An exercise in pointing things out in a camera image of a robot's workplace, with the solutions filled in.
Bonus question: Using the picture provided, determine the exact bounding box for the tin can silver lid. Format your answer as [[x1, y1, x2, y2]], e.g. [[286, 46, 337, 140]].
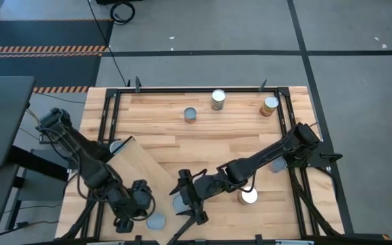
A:
[[109, 139, 126, 154]]

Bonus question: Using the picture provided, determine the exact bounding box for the light wooden board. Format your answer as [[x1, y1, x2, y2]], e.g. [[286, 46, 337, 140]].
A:
[[107, 135, 200, 245]]

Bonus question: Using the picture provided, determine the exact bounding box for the black metal stand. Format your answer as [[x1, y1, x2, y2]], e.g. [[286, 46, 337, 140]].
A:
[[7, 145, 71, 232]]

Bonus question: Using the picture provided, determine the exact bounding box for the peas tin can green label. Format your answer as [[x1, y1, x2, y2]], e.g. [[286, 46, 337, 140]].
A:
[[210, 88, 227, 111]]

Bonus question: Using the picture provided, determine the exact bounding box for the long black floor cable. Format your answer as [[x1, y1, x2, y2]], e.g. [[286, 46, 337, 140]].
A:
[[86, 0, 131, 88]]

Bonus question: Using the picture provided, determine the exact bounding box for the tin can reddish label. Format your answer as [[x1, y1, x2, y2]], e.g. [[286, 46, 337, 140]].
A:
[[268, 156, 288, 174]]

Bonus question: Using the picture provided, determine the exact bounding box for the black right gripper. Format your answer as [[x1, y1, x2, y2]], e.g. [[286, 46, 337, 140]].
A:
[[169, 169, 210, 225]]

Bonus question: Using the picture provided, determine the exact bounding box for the black hazard striped floor mat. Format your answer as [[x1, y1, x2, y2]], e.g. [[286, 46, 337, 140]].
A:
[[0, 18, 114, 95]]

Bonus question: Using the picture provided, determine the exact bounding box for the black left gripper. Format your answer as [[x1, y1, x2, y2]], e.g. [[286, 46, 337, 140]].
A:
[[114, 179, 153, 235]]

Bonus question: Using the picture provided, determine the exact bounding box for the coiled black cable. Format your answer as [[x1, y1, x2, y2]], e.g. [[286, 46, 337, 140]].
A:
[[110, 1, 136, 26]]

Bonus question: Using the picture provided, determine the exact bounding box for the corn tin can orange label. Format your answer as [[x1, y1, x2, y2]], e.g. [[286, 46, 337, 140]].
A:
[[259, 95, 280, 118], [237, 186, 259, 206]]

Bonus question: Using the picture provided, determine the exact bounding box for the dark grey desk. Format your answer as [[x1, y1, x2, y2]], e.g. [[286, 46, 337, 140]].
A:
[[0, 75, 36, 168]]

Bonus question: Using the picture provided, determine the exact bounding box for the orange fruit tin can teal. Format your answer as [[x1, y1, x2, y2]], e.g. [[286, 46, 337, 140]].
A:
[[183, 107, 197, 124]]

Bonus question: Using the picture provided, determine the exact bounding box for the tin can grey lid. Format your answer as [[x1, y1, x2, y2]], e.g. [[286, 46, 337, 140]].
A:
[[146, 212, 167, 231], [171, 193, 191, 214]]

